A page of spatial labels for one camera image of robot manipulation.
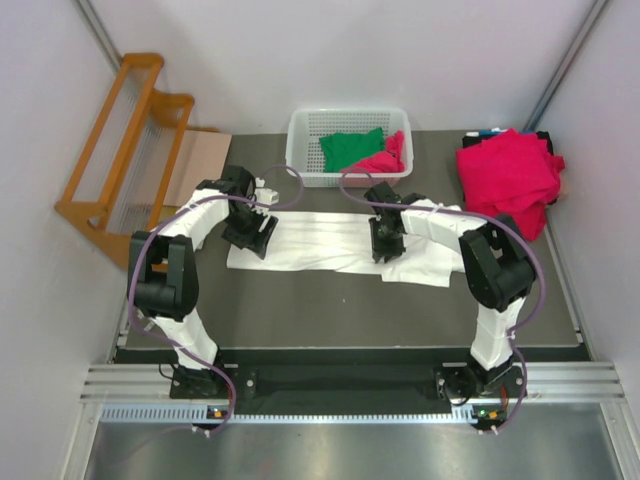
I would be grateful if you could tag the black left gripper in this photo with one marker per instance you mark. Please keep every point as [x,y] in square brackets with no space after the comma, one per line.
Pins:
[251,228]

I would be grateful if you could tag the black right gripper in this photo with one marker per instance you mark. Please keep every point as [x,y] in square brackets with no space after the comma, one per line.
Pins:
[380,250]

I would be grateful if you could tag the white t-shirt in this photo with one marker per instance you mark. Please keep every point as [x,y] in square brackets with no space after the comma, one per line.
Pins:
[341,242]

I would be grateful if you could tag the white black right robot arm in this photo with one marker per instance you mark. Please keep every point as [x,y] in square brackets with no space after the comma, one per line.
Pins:
[499,270]

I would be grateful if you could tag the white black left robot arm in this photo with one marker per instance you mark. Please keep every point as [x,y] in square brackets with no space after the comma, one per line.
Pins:
[162,273]

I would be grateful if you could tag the black folded shirt under stack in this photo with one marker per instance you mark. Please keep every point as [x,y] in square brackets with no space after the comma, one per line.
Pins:
[476,137]

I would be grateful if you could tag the stack of folded pink shirts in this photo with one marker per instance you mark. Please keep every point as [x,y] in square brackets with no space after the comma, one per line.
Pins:
[512,174]

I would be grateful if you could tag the pink t-shirt in basket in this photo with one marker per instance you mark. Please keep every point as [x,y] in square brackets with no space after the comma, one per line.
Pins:
[377,154]

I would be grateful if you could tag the white plastic laundry basket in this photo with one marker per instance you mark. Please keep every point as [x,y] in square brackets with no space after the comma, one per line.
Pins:
[308,125]

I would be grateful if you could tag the green t-shirt in basket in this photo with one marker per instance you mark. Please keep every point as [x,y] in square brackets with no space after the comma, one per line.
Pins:
[342,150]

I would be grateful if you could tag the brown cardboard sheet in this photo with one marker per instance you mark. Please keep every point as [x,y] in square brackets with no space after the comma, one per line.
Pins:
[202,156]

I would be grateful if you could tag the orange wooden rack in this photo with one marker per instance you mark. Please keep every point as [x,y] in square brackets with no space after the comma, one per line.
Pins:
[122,175]

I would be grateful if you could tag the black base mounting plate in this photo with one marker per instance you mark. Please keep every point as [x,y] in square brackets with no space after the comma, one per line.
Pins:
[349,381]

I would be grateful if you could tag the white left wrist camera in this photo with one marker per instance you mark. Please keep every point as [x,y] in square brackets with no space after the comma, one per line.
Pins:
[265,195]

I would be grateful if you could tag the aluminium frame rail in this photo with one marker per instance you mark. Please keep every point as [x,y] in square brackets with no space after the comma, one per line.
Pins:
[143,394]

